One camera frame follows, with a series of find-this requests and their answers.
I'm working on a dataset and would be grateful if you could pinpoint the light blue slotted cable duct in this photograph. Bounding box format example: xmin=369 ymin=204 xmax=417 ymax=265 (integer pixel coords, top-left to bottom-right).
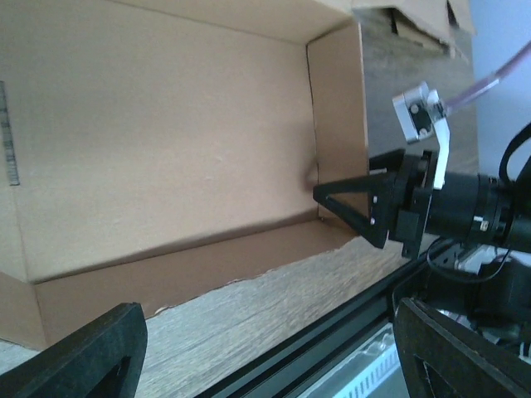
xmin=315 ymin=343 xmax=409 ymax=397

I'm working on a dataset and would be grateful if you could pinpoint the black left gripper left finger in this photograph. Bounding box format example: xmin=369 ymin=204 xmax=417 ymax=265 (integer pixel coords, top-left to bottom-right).
xmin=1 ymin=303 xmax=147 ymax=397

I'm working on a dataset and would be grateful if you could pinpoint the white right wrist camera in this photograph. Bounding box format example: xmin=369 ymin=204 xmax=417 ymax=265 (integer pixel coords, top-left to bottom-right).
xmin=392 ymin=82 xmax=451 ymax=190

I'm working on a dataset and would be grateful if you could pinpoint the stack of flat cardboard sheets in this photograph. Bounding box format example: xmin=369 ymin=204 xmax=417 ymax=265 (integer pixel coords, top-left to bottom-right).
xmin=350 ymin=0 xmax=476 ymax=52

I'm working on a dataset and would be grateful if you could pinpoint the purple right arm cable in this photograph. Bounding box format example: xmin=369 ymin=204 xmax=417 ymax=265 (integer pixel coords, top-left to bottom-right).
xmin=443 ymin=41 xmax=531 ymax=113

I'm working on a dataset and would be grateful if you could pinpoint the cardboard box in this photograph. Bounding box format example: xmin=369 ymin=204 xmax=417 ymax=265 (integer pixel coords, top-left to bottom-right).
xmin=1 ymin=1 xmax=368 ymax=350

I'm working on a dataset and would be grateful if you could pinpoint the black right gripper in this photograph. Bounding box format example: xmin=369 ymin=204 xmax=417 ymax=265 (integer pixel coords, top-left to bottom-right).
xmin=313 ymin=148 xmax=506 ymax=257

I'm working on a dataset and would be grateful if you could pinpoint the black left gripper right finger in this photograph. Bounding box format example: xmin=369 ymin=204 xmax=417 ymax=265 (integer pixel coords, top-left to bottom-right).
xmin=393 ymin=298 xmax=530 ymax=397

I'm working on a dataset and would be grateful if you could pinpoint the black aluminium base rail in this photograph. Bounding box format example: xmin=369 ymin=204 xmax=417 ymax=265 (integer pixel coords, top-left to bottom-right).
xmin=198 ymin=255 xmax=426 ymax=397

